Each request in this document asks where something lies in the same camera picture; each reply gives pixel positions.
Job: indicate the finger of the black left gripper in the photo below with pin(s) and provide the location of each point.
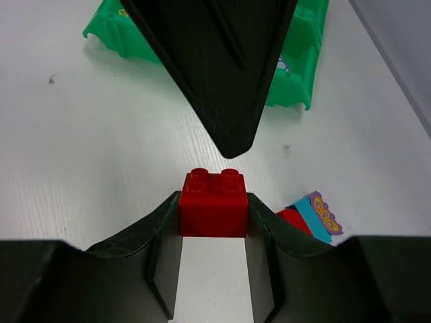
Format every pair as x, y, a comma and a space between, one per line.
222, 55

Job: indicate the lime rectangular lego brick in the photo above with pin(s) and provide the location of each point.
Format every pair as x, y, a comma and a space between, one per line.
122, 12

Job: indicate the teal red lime lego stack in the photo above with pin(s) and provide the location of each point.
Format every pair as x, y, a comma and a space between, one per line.
213, 205

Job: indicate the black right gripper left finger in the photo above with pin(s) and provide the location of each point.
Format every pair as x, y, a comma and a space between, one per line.
131, 276

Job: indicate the purple oval lego piece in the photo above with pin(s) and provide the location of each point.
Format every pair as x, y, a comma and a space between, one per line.
281, 64

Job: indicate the green divided plastic bin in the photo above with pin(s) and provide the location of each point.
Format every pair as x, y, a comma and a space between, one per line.
301, 47

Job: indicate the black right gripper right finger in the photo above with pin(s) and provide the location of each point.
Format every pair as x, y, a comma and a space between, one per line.
294, 277

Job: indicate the purple teal red lego stack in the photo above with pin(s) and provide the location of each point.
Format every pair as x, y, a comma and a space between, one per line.
311, 214

